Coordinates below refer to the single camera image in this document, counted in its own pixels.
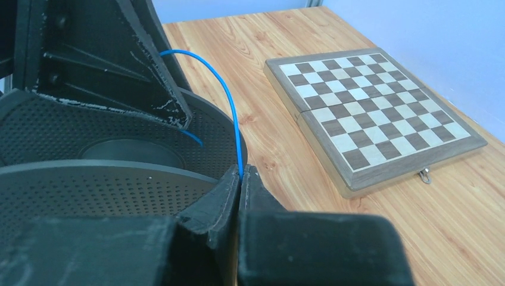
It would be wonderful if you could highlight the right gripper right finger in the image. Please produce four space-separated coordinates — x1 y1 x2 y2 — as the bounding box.
238 165 414 285

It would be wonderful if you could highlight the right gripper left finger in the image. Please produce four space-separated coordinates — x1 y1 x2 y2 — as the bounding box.
1 166 241 285

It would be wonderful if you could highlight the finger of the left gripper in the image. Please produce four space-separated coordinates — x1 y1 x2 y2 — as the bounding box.
12 1 193 129

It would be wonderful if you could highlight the thin blue wire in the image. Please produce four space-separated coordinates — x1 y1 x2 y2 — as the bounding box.
160 49 245 182

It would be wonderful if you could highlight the dark grey cable spool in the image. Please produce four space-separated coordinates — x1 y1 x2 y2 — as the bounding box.
1 90 247 244

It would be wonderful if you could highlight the wooden chessboard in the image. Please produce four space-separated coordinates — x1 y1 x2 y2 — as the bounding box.
264 48 487 198

